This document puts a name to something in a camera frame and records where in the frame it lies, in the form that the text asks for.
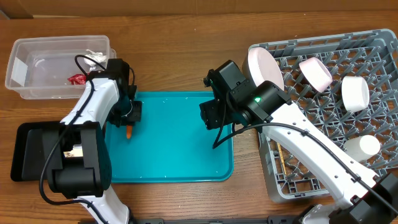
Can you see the white paper cup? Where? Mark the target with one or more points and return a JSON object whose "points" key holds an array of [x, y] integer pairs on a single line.
{"points": [[362, 148]]}

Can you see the orange carrot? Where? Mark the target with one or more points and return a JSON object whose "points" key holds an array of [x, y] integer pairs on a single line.
{"points": [[128, 131]]}

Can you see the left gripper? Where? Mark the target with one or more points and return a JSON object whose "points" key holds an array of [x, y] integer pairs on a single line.
{"points": [[135, 115]]}

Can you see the teal serving tray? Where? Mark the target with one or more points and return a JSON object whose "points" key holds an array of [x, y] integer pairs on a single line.
{"points": [[170, 143]]}

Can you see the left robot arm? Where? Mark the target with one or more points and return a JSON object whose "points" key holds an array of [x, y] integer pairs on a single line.
{"points": [[77, 167]]}

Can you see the white plate with food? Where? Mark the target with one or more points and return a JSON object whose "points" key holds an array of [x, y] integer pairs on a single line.
{"points": [[263, 67]]}

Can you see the grey dishwasher rack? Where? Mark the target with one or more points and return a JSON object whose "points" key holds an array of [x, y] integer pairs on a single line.
{"points": [[370, 54]]}

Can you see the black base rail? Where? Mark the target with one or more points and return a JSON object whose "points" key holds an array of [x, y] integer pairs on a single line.
{"points": [[273, 219]]}

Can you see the black plastic tray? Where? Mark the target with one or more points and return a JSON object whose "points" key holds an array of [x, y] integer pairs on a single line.
{"points": [[29, 157]]}

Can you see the white tissue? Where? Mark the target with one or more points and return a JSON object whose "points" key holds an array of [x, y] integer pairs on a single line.
{"points": [[96, 56]]}

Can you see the clear plastic bin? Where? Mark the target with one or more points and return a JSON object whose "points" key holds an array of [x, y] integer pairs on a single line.
{"points": [[39, 68]]}

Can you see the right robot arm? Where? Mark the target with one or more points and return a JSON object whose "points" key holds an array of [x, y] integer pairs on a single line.
{"points": [[359, 194]]}

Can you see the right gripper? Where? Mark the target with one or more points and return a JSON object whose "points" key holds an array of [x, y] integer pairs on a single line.
{"points": [[215, 116]]}

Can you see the pale green bowl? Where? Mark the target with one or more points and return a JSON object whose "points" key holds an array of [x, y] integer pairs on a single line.
{"points": [[355, 93]]}

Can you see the rice pile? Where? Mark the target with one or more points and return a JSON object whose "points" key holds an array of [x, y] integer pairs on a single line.
{"points": [[76, 152]]}

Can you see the red snack wrapper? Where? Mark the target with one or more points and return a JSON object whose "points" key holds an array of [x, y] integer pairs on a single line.
{"points": [[78, 79]]}

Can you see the wooden chopstick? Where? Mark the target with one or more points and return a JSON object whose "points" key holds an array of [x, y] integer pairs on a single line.
{"points": [[284, 166], [280, 153]]}

